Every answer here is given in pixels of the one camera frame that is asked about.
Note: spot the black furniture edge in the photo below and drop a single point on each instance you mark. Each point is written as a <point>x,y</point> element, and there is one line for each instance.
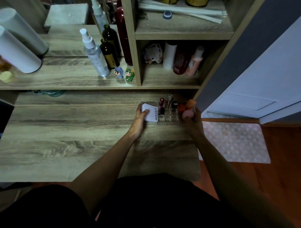
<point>5,119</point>

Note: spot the person's right hand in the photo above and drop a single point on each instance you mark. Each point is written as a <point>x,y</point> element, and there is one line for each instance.
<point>196,126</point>

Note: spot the person's left hand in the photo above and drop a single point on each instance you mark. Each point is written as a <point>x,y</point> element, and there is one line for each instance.
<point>137,125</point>

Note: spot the orange makeup sponge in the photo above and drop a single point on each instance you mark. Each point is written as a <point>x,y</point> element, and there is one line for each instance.
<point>191,104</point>

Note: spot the wooden shelf unit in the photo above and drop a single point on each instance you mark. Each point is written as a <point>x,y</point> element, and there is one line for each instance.
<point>169,79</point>

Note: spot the black shorts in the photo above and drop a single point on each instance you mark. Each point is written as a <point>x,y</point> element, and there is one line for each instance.
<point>150,202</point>

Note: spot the person's left thumb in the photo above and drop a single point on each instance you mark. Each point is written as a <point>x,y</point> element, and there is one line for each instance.
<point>145,114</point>

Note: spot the pink makeup sponge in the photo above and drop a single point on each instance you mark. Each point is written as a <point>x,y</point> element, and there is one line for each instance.
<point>188,114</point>

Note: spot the clear acrylic makeup organizer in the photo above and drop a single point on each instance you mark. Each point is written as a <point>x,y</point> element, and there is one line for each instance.
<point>168,117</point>

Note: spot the pink polka-dot mat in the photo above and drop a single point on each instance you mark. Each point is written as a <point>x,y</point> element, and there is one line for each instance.
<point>237,143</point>

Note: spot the small blue jar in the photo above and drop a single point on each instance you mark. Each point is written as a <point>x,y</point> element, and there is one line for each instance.
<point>167,15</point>

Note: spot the silver lipstick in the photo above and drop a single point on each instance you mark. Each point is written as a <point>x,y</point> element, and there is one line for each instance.
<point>169,100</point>

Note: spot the dark red shampoo bottle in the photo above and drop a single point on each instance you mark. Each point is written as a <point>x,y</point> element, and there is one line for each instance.
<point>181,61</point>

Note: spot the white door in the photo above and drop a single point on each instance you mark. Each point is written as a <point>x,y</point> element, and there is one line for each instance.
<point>263,77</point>

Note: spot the tall dark red bottle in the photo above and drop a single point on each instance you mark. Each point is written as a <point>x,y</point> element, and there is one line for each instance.
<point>123,35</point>

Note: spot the brown glass bottle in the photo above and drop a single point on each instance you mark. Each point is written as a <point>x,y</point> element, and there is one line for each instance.
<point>110,55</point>

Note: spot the person's right forearm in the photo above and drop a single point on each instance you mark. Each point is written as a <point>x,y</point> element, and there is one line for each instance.
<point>232,183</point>

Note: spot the maroon lipstick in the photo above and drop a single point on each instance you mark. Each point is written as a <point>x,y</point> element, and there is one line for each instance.
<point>161,103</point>

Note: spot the white plush toy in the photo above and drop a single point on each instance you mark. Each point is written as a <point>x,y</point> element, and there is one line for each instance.
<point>153,54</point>

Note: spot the bundle of white sticks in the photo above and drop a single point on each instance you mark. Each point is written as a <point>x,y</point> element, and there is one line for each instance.
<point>188,10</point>

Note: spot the yellow translucent bottle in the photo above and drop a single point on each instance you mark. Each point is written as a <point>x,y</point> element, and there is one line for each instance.
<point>6,70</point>

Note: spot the green cartoon figurine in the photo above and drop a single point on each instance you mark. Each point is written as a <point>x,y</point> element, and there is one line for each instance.
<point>129,75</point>

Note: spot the gold container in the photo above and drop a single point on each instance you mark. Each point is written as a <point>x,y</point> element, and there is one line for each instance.
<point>169,1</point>
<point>197,2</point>

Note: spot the blue cartoon figurine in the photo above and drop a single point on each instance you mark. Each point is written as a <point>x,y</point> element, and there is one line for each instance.
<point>119,72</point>

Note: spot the clear spray bottle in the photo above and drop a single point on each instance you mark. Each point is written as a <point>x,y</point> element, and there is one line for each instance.
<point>96,57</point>

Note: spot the person's right fingers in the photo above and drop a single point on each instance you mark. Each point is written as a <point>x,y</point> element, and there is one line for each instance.
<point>195,115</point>

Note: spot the black round lipstick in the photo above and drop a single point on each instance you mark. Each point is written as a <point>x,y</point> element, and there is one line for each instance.
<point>162,111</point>

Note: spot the white cosmetics box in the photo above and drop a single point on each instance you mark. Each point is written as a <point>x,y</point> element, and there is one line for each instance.
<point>151,112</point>

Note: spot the teal packet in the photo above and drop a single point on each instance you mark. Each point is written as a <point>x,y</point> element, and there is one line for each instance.
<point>50,93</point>

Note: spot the black square lipstick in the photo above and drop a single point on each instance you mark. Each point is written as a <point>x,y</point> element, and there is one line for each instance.
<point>174,105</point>

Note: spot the mirror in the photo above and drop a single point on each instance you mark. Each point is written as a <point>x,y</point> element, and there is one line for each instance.
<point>68,40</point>

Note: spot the red makeup sponge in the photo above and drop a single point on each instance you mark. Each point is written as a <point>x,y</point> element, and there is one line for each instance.
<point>181,108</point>

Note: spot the white tube bottle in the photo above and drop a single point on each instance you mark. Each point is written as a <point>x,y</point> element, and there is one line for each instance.
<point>169,56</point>

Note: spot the pink lotion bottle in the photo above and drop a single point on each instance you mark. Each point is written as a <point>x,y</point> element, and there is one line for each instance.
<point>194,62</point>

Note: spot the person's left forearm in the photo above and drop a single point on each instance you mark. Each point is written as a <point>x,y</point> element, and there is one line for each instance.
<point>107,169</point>

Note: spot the large white cylinder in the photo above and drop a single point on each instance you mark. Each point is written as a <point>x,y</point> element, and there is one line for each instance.
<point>16,51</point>

